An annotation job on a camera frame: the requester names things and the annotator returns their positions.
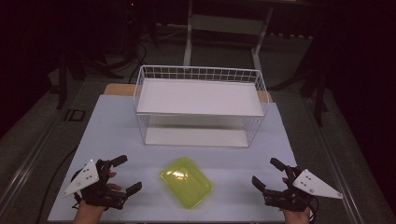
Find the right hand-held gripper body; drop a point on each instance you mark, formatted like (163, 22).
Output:
(314, 185)

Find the black stand leg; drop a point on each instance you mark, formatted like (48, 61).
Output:
(320, 102)

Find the black floor plate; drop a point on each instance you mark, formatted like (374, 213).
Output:
(74, 115)

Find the white metal stand frame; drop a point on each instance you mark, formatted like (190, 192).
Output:
(187, 46)

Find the white table cover sheet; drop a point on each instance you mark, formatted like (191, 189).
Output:
(124, 137)

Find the green plastic tray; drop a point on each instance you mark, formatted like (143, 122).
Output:
(186, 183)

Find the person's right hand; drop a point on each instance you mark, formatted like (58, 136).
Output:
(297, 217)

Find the person's left hand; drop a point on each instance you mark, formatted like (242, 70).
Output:
(88, 215)

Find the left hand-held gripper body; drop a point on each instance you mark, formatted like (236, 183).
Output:
(84, 179)

